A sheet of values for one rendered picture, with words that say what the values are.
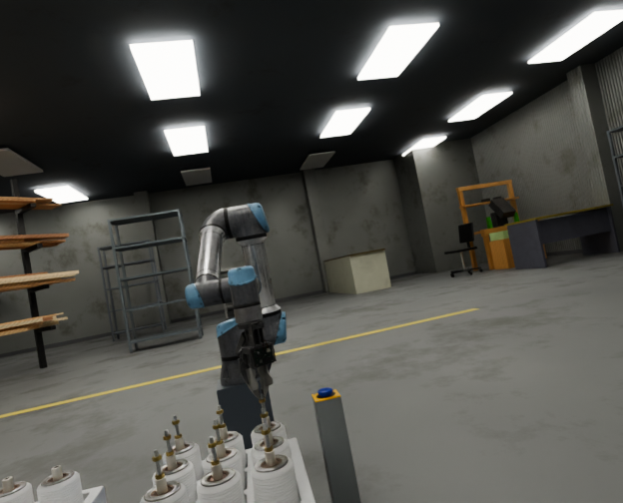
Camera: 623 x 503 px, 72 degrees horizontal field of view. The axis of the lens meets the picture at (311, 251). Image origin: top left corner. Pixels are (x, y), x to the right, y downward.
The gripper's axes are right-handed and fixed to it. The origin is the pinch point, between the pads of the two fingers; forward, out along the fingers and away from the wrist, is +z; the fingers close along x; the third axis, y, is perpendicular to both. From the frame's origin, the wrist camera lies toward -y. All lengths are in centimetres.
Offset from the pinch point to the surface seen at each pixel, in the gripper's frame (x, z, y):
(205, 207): 279, -229, -916
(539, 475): 60, 35, 38
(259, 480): -12.8, 10.8, 24.9
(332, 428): 12.9, 11.2, 14.2
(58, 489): -51, 11, -14
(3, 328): -114, -28, -525
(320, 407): 11.0, 5.1, 13.4
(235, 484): -17.3, 10.6, 22.6
